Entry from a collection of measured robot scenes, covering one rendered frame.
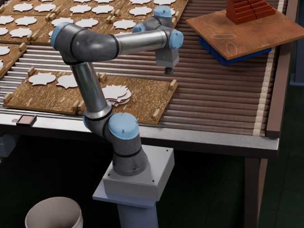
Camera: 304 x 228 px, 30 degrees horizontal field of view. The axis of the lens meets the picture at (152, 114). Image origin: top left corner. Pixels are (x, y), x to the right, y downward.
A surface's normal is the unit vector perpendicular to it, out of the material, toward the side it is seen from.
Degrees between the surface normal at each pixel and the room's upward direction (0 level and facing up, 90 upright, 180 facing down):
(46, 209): 87
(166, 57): 91
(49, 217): 87
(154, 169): 1
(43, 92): 0
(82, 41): 46
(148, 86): 0
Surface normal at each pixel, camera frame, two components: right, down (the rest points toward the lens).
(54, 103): -0.09, -0.81
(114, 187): -0.31, 0.58
